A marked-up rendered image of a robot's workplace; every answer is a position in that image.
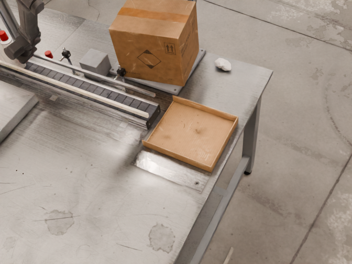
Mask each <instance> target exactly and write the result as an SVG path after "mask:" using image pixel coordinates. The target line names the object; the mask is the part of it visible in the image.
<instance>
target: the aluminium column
mask: <svg viewBox="0 0 352 264"><path fill-rule="evenodd" d="M0 18H1V19H2V21H3V23H4V25H5V27H6V28H7V30H8V32H9V34H10V35H11V37H12V39H13V41H15V38H16V37H18V36H19V33H18V28H19V24H18V22H17V20H16V18H15V16H14V14H13V12H12V10H11V8H10V7H9V5H8V3H7V1H6V0H0ZM7 24H8V25H7ZM11 31H12V32H11ZM12 33H13V34H12Z"/></svg>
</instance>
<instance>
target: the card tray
mask: <svg viewBox="0 0 352 264"><path fill-rule="evenodd" d="M172 97H173V102H172V104H171V105H170V106H169V108H168V109H167V111H166V112H165V114H164V115H163V117H162V119H161V120H160V122H159V123H158V124H157V126H156V127H155V129H154V130H153V132H152V133H151V135H150V136H149V138H148V139H147V141H145V140H142V143H143V146H145V147H147V148H150V149H152V150H155V151H157V152H160V153H162V154H165V155H167V156H170V157H173V158H175V159H178V160H180V161H183V162H185V163H188V164H191V165H193V166H195V167H198V168H200V169H203V170H205V171H208V172H212V171H213V169H214V167H215V165H216V163H217V161H218V160H219V158H220V156H221V154H222V152H223V150H224V148H225V146H226V145H227V143H228V141H229V139H230V137H231V135H232V133H233V131H234V129H235V128H236V126H237V124H238V116H236V115H233V114H230V113H227V112H223V111H220V110H217V109H214V108H211V107H208V106H205V105H202V104H199V103H196V102H193V101H190V100H187V99H184V98H181V97H178V96H175V95H172Z"/></svg>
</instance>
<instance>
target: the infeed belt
mask: <svg viewBox="0 0 352 264"><path fill-rule="evenodd" d="M26 65H27V66H26V68H25V69H26V70H29V71H31V72H34V73H38V74H40V75H43V76H46V77H48V78H51V79H54V80H57V81H59V82H62V83H65V84H68V85H71V86H73V87H77V88H79V89H82V90H85V91H87V92H90V93H93V94H96V95H99V96H101V97H104V98H107V99H109V100H112V101H116V102H118V103H121V104H124V105H127V106H129V107H132V108H135V109H138V110H140V111H143V112H146V113H148V114H149V117H148V118H145V117H143V116H140V115H137V114H134V113H132V112H129V111H126V110H124V109H121V108H118V107H116V106H113V105H110V104H107V103H104V102H101V101H99V100H96V99H93V98H91V97H88V96H85V95H82V94H80V93H77V92H74V91H71V90H68V89H65V88H63V87H60V86H58V85H55V84H52V83H49V82H47V81H44V80H41V79H38V78H36V77H33V76H30V75H27V74H24V73H22V72H19V71H16V70H13V69H11V68H8V67H5V66H3V65H0V67H1V68H4V69H6V70H9V71H12V72H15V73H18V74H20V75H23V76H26V77H28V78H31V79H34V80H36V81H39V82H42V83H45V84H47V85H50V86H53V87H56V88H58V89H61V90H64V91H66V92H69V93H72V94H75V95H77V96H80V97H83V98H86V99H88V100H91V101H94V102H97V103H99V104H102V105H105V106H107V107H110V108H113V109H116V110H118V111H121V112H123V113H126V114H129V115H132V116H135V117H138V118H140V119H143V120H146V121H149V119H150V118H151V116H152V115H153V114H154V112H155V111H156V109H157V108H158V106H155V105H152V104H149V103H147V102H144V101H141V100H138V99H135V98H133V97H130V96H127V95H124V94H121V93H118V92H115V91H112V90H109V89H106V88H104V87H101V86H98V85H95V84H92V83H89V82H86V81H83V80H80V79H77V78H74V77H72V76H69V75H66V74H63V73H61V72H58V71H55V70H52V69H48V68H46V67H43V66H40V65H37V64H35V63H32V62H29V61H27V62H26Z"/></svg>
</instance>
